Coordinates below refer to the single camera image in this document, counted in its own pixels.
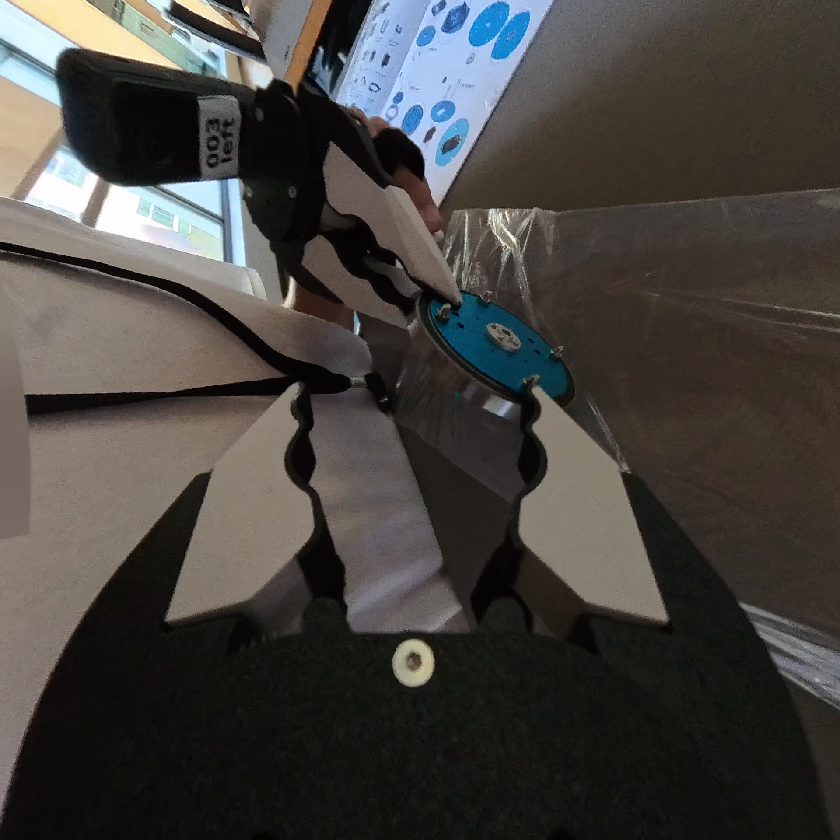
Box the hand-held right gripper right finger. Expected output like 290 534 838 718
472 385 671 639

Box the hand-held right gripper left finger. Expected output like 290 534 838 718
164 384 350 636

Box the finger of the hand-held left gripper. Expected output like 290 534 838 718
323 144 464 303
302 233 421 329

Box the blue disc with bearing ring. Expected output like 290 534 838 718
403 290 576 422

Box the person's left forearm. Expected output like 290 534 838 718
295 289 358 332

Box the person's left hand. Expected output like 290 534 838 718
353 108 445 236

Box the window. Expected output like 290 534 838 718
0 0 247 265

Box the assembly instruction booklet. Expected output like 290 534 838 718
338 0 556 206

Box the clear plastic bag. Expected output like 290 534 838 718
392 190 840 713

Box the black lanyard strap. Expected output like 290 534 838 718
0 241 396 416

